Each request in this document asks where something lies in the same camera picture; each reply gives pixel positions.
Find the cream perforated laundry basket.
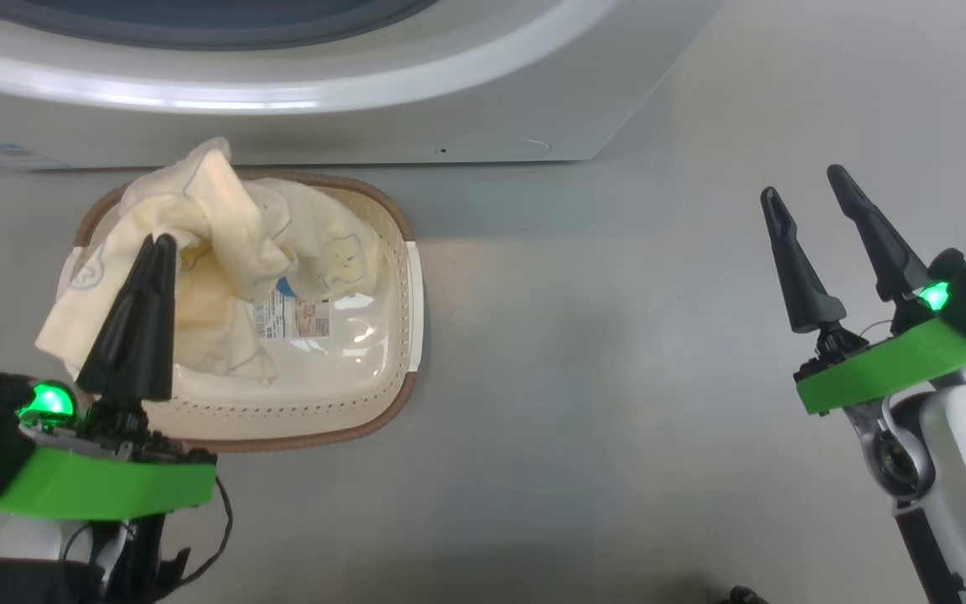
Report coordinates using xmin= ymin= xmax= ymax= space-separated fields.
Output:
xmin=55 ymin=172 xmax=425 ymax=454

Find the white front-load washing machine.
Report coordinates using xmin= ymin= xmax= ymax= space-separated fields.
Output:
xmin=0 ymin=0 xmax=723 ymax=169

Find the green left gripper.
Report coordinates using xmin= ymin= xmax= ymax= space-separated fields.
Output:
xmin=0 ymin=235 xmax=217 ymax=521

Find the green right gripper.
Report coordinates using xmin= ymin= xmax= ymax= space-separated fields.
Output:
xmin=761 ymin=164 xmax=966 ymax=416

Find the basket bottom product label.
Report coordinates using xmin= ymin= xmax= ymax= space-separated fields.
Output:
xmin=251 ymin=295 xmax=331 ymax=340

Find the thin black left gripper cable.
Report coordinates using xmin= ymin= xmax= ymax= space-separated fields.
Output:
xmin=179 ymin=478 xmax=235 ymax=585

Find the yellow cream printed baby garment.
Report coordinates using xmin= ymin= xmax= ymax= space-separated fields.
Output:
xmin=34 ymin=137 xmax=383 ymax=388

